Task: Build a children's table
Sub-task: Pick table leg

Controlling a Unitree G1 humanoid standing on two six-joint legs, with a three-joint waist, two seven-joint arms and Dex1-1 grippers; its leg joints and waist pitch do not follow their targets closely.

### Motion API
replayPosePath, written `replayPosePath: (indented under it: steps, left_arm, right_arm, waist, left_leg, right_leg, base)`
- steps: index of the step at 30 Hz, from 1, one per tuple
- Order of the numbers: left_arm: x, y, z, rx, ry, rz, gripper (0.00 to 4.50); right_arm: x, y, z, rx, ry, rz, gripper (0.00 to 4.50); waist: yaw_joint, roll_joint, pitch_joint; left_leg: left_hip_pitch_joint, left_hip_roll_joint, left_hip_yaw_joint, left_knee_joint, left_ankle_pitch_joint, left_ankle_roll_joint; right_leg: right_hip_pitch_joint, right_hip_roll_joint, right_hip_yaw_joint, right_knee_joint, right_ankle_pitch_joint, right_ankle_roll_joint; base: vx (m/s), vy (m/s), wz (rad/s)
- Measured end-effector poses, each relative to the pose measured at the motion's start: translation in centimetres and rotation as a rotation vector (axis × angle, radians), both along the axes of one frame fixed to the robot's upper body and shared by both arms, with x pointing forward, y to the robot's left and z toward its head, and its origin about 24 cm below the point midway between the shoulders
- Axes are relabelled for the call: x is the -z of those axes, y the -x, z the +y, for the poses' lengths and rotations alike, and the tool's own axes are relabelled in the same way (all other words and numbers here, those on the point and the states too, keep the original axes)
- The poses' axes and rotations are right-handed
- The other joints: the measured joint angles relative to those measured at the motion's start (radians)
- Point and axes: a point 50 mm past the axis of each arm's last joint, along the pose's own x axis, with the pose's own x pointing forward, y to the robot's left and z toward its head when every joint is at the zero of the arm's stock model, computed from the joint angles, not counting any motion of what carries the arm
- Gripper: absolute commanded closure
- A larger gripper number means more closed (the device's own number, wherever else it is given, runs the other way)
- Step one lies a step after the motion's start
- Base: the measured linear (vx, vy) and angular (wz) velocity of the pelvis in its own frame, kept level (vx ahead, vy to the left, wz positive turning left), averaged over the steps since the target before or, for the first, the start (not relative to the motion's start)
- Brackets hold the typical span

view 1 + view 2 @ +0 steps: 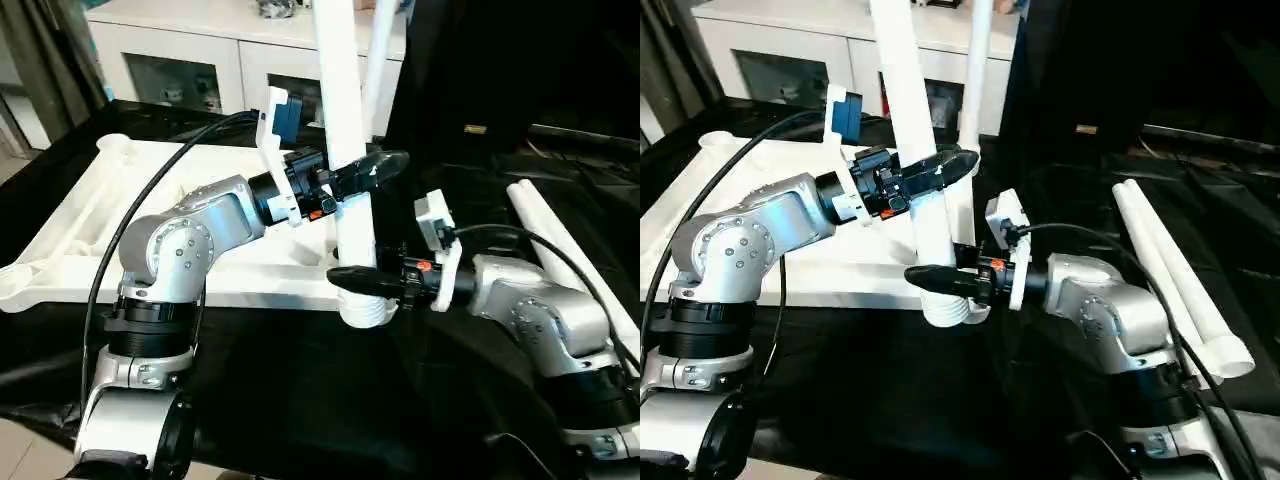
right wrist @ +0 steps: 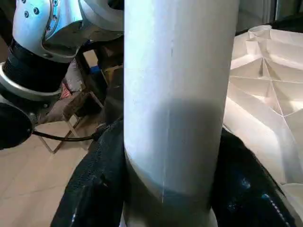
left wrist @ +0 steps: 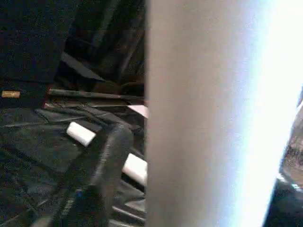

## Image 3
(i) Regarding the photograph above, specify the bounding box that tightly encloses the white paper sheet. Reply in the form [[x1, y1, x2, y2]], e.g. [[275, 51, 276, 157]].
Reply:
[[127, 105, 149, 119]]

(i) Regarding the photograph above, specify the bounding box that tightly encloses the black work mat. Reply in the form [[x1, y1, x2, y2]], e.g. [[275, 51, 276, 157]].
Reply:
[[0, 94, 149, 227]]

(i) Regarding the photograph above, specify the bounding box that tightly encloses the small gold label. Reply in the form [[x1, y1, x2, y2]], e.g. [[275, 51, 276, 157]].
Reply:
[[1, 90, 21, 98]]

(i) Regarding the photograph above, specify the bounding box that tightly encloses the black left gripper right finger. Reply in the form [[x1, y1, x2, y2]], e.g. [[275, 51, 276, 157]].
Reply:
[[260, 181, 303, 227]]

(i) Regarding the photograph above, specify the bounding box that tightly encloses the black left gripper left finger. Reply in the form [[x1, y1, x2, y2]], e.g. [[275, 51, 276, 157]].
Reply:
[[23, 123, 134, 227]]

